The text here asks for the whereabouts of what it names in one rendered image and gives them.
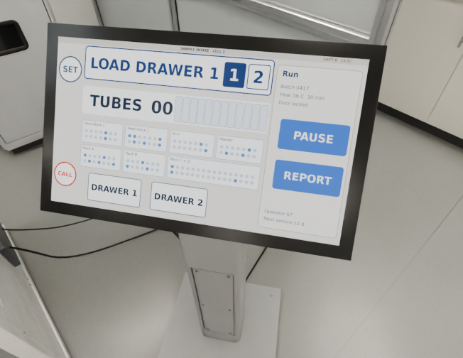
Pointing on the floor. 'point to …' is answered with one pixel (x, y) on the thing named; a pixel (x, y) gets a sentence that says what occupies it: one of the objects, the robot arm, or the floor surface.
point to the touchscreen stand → (220, 305)
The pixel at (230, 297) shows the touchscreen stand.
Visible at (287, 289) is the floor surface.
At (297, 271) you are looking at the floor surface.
